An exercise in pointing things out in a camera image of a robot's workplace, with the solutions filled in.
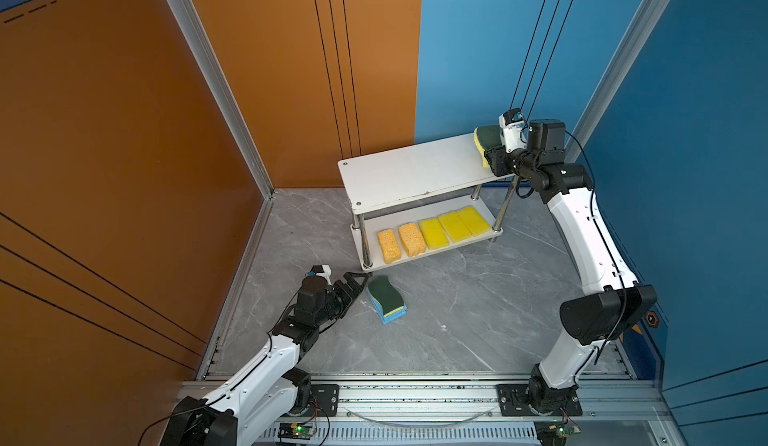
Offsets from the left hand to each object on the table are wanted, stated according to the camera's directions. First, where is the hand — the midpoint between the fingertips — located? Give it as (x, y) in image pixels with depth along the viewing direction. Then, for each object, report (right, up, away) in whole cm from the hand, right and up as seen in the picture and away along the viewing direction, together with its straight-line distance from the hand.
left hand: (364, 282), depth 83 cm
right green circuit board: (+47, -33, -13) cm, 58 cm away
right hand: (+34, +36, -5) cm, 50 cm away
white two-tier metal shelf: (+14, +27, -7) cm, 32 cm away
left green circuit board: (-15, -33, -12) cm, 38 cm away
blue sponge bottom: (+7, -10, +2) cm, 13 cm away
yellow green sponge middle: (+6, -6, +4) cm, 9 cm away
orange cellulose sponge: (+7, +9, +9) cm, 15 cm away
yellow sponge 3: (+36, +17, +20) cm, 45 cm away
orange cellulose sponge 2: (+14, +11, +11) cm, 21 cm away
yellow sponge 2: (+29, +15, +17) cm, 36 cm away
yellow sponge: (+21, +13, +14) cm, 29 cm away
